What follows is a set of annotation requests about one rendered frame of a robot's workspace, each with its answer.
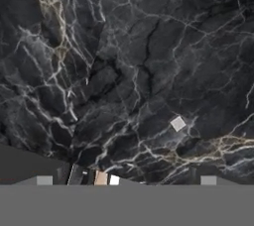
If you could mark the white block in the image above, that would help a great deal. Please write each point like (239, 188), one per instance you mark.
(114, 180)

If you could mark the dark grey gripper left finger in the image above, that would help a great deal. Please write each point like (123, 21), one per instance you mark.
(44, 180)

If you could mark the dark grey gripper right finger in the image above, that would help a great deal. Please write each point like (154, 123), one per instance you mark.
(208, 180)

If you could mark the white sugar cube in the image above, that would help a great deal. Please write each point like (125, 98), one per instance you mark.
(178, 123)

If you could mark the tan cupboard panel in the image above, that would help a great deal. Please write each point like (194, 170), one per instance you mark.
(101, 178)

